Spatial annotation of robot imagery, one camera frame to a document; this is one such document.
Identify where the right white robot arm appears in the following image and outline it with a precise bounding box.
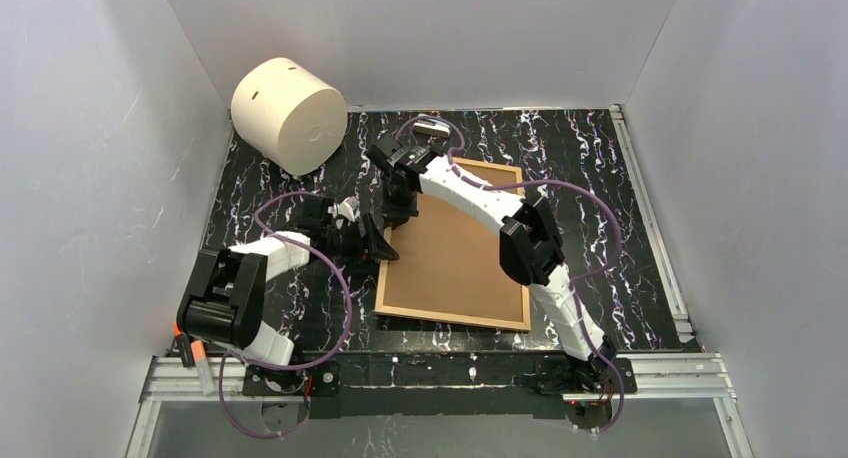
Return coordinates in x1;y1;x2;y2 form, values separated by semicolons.
366;136;617;363

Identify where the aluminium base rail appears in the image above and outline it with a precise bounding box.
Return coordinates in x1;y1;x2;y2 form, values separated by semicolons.
127;351;752;457

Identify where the light wooden picture frame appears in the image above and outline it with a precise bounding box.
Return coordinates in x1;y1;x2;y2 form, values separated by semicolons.
375;195;531;332

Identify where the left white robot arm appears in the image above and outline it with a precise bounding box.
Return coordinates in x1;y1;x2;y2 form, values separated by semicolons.
176;192;399;371

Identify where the large white cylinder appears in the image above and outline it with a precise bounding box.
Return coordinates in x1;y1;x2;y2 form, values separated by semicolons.
230;57;347;176

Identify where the teal white stapler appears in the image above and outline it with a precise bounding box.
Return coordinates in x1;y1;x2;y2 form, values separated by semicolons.
411;115;451;138

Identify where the peach cap glue stick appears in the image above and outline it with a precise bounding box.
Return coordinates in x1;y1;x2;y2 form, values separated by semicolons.
190;340;216;395

